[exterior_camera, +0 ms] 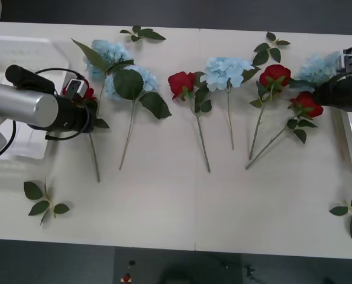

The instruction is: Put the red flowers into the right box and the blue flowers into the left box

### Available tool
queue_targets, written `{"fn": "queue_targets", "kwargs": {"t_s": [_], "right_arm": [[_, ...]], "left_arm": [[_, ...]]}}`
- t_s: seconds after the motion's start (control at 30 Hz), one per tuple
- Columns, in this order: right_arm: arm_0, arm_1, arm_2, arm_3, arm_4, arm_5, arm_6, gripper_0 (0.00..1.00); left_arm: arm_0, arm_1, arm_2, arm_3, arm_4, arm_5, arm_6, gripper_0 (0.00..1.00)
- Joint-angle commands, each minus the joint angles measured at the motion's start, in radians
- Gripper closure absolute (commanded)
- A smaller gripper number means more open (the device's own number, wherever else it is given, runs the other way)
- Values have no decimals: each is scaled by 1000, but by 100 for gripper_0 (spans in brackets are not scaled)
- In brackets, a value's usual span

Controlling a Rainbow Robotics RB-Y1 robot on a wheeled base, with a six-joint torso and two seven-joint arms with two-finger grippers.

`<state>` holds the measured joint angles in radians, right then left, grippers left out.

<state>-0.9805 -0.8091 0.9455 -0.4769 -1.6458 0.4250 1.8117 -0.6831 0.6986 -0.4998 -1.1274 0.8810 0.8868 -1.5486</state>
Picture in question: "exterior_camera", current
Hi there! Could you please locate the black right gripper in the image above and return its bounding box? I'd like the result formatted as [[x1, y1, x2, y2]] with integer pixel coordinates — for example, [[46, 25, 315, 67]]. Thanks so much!
[[312, 75, 352, 107]]

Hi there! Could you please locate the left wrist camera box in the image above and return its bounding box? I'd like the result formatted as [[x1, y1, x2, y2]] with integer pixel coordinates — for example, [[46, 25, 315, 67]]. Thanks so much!
[[65, 78, 87, 98]]

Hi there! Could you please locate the pale blue flower green stem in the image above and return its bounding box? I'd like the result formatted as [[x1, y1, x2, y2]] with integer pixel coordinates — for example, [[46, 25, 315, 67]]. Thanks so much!
[[288, 51, 342, 89], [199, 56, 261, 151]]

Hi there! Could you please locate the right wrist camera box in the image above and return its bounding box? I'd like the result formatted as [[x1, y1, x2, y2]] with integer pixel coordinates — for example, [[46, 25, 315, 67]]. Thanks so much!
[[337, 52, 352, 72]]

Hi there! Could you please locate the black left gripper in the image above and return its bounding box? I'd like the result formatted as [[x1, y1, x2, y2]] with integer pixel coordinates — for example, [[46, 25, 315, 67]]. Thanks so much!
[[76, 101, 96, 134]]

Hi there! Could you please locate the blue flower with round leaves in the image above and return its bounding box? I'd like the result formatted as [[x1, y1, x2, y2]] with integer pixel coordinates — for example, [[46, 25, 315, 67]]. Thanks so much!
[[104, 64, 173, 172]]

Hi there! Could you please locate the red rose with green stem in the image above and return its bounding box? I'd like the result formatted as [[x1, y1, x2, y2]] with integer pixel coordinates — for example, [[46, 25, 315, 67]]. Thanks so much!
[[248, 63, 292, 161], [244, 91, 325, 170], [167, 70, 212, 173], [62, 78, 110, 183]]

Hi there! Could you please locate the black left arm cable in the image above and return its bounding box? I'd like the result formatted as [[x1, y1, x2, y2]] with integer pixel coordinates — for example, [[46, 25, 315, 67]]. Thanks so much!
[[33, 67, 92, 140]]

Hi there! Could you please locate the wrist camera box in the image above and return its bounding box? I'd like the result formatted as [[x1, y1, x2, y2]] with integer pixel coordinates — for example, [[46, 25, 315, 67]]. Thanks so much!
[[65, 78, 87, 98], [337, 52, 352, 72]]

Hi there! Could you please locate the blue flower with long pointed leaf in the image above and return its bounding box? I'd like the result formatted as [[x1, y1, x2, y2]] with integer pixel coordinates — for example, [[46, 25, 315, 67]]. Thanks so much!
[[70, 37, 134, 115]]

